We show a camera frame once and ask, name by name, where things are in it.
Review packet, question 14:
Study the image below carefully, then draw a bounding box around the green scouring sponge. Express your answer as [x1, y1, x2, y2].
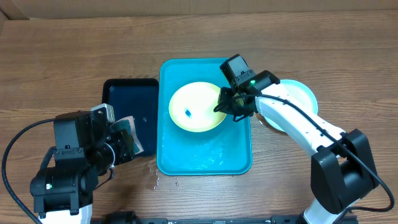
[111, 116, 144, 154]

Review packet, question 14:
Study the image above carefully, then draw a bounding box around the yellow-green plate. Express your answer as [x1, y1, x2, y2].
[169, 82, 226, 133]

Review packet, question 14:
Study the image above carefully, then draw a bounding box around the light blue plate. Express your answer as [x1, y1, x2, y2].
[280, 79, 318, 114]

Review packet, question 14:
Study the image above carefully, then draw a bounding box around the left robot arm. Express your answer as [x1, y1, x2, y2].
[30, 104, 134, 223]

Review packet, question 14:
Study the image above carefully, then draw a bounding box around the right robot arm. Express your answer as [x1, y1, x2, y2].
[214, 54, 379, 223]

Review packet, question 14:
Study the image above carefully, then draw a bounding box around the black plastic tray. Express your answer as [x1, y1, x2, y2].
[102, 78, 159, 157]

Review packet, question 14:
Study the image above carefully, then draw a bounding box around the teal plastic tray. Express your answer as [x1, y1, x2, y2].
[157, 58, 252, 175]

